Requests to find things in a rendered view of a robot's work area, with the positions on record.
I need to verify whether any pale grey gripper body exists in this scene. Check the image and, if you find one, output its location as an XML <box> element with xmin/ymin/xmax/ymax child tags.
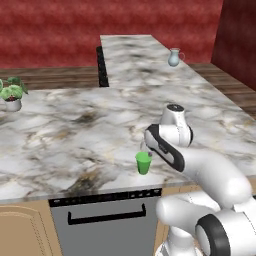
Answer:
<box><xmin>139</xmin><ymin>136</ymin><xmax>150</xmax><ymax>154</ymax></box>

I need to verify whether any green cup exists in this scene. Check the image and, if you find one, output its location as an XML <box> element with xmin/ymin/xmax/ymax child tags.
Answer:
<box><xmin>135</xmin><ymin>151</ymin><xmax>153</xmax><ymax>176</ymax></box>

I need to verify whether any pale blue glass pitcher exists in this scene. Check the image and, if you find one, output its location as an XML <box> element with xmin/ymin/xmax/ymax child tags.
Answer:
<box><xmin>167</xmin><ymin>47</ymin><xmax>186</xmax><ymax>68</ymax></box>

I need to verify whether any grey dishwasher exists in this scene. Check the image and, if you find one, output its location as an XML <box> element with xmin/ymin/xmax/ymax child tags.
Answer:
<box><xmin>47</xmin><ymin>187</ymin><xmax>164</xmax><ymax>256</ymax></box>

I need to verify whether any green plant in white pot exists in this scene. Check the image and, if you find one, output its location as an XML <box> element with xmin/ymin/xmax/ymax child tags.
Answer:
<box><xmin>0</xmin><ymin>76</ymin><xmax>30</xmax><ymax>113</ymax></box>

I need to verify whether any tan cupboard door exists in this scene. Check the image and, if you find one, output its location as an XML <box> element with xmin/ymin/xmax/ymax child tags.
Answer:
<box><xmin>0</xmin><ymin>199</ymin><xmax>63</xmax><ymax>256</ymax></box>

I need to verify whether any black dishwasher handle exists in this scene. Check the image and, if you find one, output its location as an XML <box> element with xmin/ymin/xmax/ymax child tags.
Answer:
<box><xmin>66</xmin><ymin>203</ymin><xmax>148</xmax><ymax>226</ymax></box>

